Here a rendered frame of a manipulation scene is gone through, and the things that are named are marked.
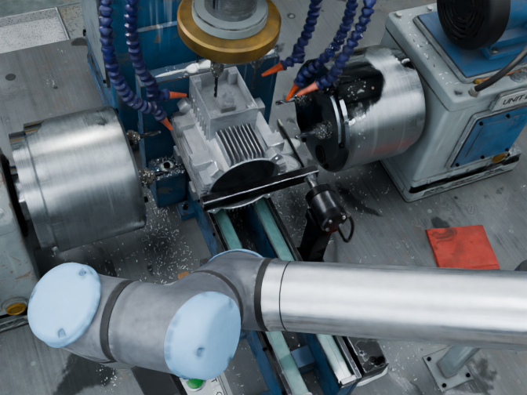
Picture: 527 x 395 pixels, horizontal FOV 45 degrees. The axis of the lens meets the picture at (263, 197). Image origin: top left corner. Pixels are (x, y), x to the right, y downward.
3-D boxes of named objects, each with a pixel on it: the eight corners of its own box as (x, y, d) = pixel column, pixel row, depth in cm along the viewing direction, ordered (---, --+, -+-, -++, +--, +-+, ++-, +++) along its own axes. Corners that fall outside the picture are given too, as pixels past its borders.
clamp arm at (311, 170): (311, 170, 136) (198, 202, 128) (314, 161, 134) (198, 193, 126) (319, 183, 134) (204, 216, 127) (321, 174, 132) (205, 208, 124)
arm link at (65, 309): (82, 351, 65) (3, 334, 68) (137, 373, 76) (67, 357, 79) (112, 263, 68) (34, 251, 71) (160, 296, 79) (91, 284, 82)
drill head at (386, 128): (255, 123, 153) (267, 42, 133) (401, 86, 166) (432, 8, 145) (299, 205, 141) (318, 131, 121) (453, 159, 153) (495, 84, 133)
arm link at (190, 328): (251, 277, 73) (154, 262, 77) (206, 312, 62) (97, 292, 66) (248, 355, 74) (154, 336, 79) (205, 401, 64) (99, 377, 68)
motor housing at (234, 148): (169, 152, 145) (167, 93, 129) (246, 132, 151) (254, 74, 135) (199, 222, 135) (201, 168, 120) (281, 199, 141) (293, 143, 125)
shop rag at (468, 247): (482, 225, 157) (484, 223, 157) (499, 269, 151) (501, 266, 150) (424, 230, 155) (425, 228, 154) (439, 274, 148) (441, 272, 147)
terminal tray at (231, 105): (187, 101, 134) (187, 76, 128) (234, 90, 137) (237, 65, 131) (207, 143, 128) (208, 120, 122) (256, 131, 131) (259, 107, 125)
